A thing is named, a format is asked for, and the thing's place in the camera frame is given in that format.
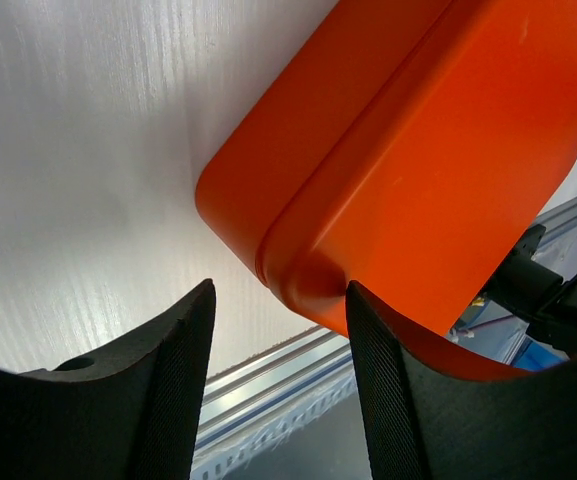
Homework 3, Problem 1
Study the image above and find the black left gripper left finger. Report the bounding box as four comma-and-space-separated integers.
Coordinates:
0, 280, 216, 479

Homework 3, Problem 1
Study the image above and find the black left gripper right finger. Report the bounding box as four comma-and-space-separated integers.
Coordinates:
345, 281, 577, 479

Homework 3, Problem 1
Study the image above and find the orange box lid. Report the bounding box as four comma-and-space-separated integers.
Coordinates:
258, 1, 577, 379

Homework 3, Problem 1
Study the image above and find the orange chocolate box tray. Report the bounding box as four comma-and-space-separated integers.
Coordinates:
195, 0, 448, 272

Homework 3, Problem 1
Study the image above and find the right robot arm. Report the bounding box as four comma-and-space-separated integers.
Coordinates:
345, 224, 577, 479

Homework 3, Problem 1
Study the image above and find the white slotted cable duct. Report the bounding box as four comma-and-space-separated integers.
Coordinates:
190, 379, 370, 479

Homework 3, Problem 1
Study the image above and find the aluminium front rail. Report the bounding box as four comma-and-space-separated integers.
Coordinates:
196, 197, 577, 451

